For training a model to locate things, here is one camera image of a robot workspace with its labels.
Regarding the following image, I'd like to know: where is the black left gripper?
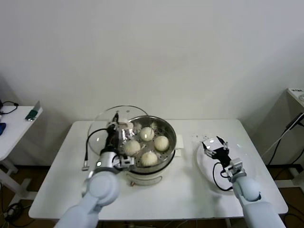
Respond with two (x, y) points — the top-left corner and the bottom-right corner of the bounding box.
(105, 112), (133, 152)

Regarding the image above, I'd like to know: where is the black looped cable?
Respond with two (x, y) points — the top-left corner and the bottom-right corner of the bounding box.
(0, 101), (19, 116)

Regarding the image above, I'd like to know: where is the round glass pot lid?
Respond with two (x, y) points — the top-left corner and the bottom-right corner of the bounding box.
(86, 104), (155, 167)

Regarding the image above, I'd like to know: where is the white side table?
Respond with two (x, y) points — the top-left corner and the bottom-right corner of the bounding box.
(0, 105), (43, 201)

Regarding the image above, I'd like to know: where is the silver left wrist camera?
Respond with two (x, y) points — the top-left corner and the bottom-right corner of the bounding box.
(118, 155), (136, 168)

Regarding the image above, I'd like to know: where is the white power cable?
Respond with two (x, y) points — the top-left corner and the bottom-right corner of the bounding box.
(261, 114), (304, 157)

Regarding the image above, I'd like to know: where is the white round plate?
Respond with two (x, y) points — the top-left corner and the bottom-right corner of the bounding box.
(196, 138), (257, 192)

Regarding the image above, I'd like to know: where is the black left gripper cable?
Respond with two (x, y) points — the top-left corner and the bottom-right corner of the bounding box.
(82, 128), (110, 171)

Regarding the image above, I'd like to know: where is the white steamed baozi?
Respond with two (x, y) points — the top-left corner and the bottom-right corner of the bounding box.
(124, 140), (141, 157)
(139, 127), (155, 142)
(141, 152), (158, 167)
(154, 135), (170, 152)

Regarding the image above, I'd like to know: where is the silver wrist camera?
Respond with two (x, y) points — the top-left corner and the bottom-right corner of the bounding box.
(118, 155), (136, 168)
(224, 158), (246, 177)

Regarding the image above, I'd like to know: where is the black hanging cable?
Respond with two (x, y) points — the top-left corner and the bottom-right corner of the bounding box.
(267, 116), (304, 167)

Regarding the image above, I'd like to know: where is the green and silver packet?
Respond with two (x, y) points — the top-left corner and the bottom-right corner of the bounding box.
(25, 101), (43, 123)

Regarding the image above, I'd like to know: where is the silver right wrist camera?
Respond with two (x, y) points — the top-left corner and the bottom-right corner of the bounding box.
(224, 158), (246, 177)

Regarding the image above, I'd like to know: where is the white side desk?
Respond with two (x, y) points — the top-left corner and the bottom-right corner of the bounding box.
(273, 87), (304, 190)

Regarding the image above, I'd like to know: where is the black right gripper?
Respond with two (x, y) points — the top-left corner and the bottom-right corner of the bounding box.
(202, 136), (231, 168)

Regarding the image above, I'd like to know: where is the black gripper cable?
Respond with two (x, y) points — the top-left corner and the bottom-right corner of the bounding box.
(82, 128), (110, 171)
(212, 162), (235, 192)

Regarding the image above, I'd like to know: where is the black floor cable bundle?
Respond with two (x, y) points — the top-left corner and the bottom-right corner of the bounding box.
(2, 203), (27, 223)

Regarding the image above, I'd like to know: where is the perforated steel steamer basket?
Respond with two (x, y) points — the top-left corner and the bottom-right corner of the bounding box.
(117, 115), (185, 173)

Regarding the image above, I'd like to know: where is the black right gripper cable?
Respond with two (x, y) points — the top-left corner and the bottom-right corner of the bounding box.
(212, 162), (235, 192)

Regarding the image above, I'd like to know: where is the white electric pot base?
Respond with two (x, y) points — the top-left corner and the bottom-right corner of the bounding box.
(118, 149), (182, 188)

